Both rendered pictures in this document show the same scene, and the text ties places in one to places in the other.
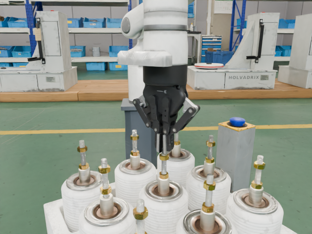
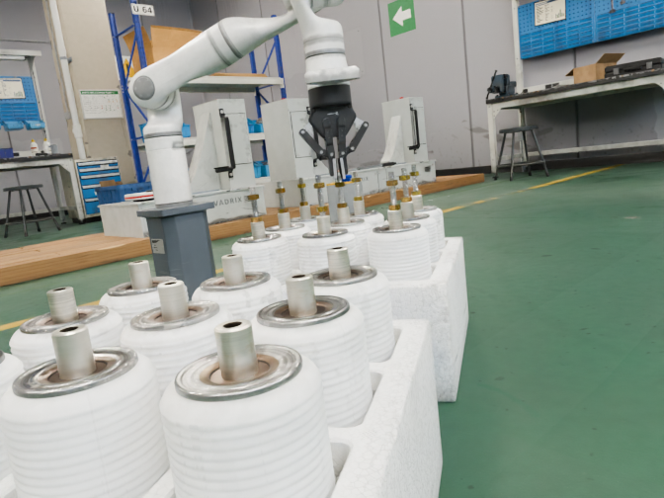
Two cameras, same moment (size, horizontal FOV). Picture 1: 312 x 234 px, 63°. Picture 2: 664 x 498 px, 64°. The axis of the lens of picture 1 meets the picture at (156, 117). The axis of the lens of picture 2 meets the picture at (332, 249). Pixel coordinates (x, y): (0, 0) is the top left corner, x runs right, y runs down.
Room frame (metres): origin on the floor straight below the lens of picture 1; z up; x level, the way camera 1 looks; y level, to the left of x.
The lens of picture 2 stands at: (-0.30, 0.62, 0.37)
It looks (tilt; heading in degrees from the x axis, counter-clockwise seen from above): 10 degrees down; 321
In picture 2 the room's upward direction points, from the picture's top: 7 degrees counter-clockwise
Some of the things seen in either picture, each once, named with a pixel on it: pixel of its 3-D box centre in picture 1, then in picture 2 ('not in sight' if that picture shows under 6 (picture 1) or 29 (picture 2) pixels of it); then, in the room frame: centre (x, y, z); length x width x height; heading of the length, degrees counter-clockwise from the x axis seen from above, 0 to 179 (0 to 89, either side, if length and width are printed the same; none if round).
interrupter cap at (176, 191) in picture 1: (163, 190); (344, 223); (0.43, -0.01, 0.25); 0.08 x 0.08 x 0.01
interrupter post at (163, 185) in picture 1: (163, 184); (343, 216); (0.43, -0.01, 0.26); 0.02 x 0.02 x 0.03
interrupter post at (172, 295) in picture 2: not in sight; (173, 301); (0.14, 0.44, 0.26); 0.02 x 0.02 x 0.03
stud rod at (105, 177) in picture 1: (105, 180); (320, 198); (0.37, 0.08, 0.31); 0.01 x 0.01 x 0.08
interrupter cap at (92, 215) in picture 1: (107, 211); (324, 233); (0.37, 0.08, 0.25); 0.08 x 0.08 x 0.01
